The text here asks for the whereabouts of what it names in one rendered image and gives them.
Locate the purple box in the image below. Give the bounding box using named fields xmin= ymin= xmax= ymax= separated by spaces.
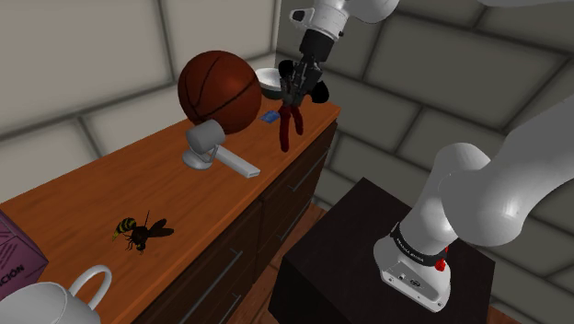
xmin=0 ymin=209 xmax=50 ymax=301

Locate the white desk webcam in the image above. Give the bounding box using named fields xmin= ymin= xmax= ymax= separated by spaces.
xmin=181 ymin=118 xmax=262 ymax=180

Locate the black and yellow wasp figure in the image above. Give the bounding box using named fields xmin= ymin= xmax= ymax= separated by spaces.
xmin=111 ymin=210 xmax=176 ymax=256

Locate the wooden chest of drawers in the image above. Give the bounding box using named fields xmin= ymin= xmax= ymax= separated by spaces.
xmin=0 ymin=99 xmax=341 ymax=324

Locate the white mug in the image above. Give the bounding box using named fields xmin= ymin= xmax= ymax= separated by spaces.
xmin=0 ymin=263 xmax=114 ymax=324

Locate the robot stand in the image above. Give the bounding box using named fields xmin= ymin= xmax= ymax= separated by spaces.
xmin=267 ymin=176 xmax=497 ymax=324

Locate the white bowl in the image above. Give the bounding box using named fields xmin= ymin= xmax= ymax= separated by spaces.
xmin=254 ymin=66 xmax=286 ymax=101

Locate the brown basketball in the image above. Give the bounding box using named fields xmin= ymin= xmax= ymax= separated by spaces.
xmin=177 ymin=50 xmax=263 ymax=136

